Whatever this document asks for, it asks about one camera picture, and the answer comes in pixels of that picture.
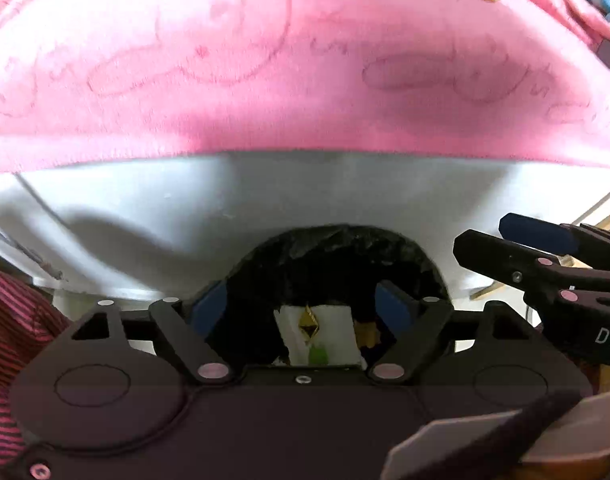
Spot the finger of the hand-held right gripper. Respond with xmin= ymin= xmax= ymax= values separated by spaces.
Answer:
xmin=453 ymin=230 xmax=610 ymax=311
xmin=499 ymin=212 xmax=610 ymax=272

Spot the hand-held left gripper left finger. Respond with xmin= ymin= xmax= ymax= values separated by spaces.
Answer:
xmin=55 ymin=281 xmax=236 ymax=386

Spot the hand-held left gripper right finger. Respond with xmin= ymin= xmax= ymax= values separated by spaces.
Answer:
xmin=367 ymin=281 xmax=548 ymax=384

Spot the brown gold wrapper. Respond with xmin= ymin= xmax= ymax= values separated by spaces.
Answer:
xmin=354 ymin=317 xmax=381 ymax=349

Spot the white paper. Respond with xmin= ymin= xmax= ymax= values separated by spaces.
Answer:
xmin=273 ymin=302 xmax=366 ymax=366

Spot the black bin liner bag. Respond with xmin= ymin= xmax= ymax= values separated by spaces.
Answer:
xmin=215 ymin=223 xmax=454 ymax=367

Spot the white trash bin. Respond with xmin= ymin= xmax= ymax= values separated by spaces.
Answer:
xmin=0 ymin=152 xmax=610 ymax=312

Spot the striped red clothing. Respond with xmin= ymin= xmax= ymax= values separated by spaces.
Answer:
xmin=0 ymin=265 xmax=71 ymax=469

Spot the pink rabbit print blanket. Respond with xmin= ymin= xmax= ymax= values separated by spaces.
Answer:
xmin=0 ymin=0 xmax=610 ymax=177

